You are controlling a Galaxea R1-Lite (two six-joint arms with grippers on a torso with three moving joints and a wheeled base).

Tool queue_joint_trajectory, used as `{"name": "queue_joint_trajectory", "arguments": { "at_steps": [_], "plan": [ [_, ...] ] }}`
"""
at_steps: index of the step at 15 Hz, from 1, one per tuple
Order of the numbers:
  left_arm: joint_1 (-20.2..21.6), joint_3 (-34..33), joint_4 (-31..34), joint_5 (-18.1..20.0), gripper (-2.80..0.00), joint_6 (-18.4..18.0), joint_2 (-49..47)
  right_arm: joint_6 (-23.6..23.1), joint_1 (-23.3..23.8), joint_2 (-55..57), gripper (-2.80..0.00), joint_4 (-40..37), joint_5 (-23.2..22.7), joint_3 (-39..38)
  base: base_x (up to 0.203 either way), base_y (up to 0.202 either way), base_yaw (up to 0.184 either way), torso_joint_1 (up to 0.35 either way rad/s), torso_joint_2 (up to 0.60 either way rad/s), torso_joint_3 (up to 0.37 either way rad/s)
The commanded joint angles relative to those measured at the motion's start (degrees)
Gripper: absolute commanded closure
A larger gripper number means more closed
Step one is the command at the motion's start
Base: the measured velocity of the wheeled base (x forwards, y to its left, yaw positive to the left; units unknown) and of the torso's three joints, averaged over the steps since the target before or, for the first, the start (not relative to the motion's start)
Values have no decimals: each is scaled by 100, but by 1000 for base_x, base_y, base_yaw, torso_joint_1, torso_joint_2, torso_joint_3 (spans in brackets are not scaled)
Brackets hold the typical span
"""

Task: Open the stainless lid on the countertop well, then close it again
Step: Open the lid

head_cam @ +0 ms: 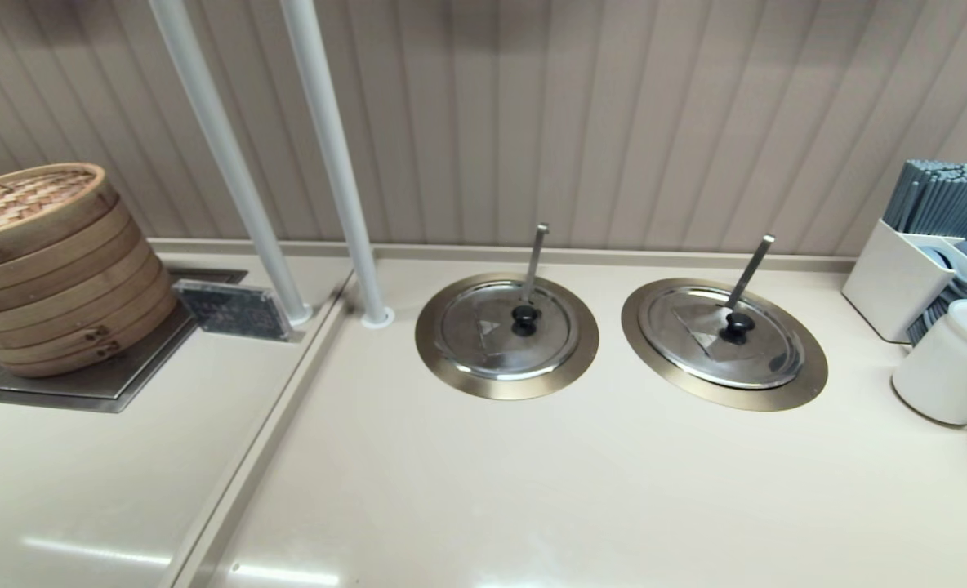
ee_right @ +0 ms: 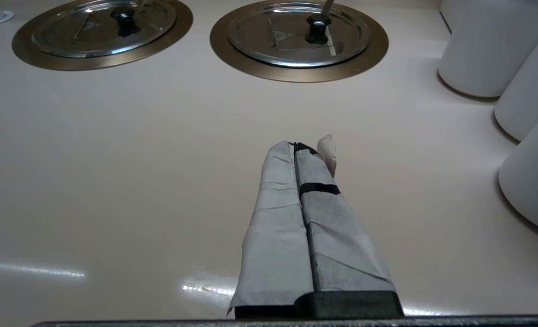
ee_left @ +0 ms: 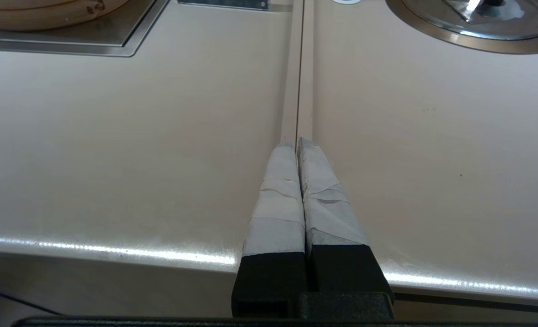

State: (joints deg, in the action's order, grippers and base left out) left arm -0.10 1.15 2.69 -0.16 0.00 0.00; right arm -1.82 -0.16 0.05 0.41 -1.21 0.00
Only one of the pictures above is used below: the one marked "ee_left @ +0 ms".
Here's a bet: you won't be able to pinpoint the brass counter ring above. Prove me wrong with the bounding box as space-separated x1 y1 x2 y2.
385 0 538 55

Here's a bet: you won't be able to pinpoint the clear acrylic label stand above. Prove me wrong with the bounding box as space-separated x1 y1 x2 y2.
177 0 269 10

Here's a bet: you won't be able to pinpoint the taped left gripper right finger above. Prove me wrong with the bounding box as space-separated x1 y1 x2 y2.
297 137 394 300

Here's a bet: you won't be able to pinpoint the steel inset tray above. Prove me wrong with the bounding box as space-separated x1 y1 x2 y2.
0 0 169 57

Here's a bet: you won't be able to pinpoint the steel pot lid black knob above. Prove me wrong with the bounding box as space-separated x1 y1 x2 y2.
403 0 538 41

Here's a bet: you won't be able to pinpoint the bamboo steamer baskets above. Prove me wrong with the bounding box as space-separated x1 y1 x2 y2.
0 0 130 31

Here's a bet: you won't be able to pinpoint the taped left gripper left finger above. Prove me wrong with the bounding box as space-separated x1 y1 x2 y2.
231 142 307 318

